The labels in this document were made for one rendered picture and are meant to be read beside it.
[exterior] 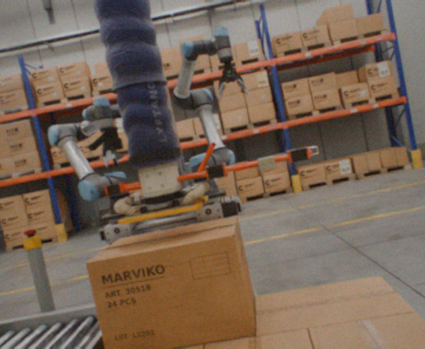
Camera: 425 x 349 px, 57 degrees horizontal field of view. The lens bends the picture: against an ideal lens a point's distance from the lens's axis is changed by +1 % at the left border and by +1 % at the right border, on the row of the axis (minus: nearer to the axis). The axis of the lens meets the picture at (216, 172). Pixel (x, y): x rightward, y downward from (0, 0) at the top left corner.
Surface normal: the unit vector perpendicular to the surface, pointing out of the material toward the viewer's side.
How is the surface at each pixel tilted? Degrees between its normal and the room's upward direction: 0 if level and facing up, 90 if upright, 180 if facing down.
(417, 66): 90
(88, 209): 90
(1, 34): 90
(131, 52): 80
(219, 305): 90
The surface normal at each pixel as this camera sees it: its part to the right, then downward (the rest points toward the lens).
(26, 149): -0.01, 0.04
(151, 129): 0.32, -0.24
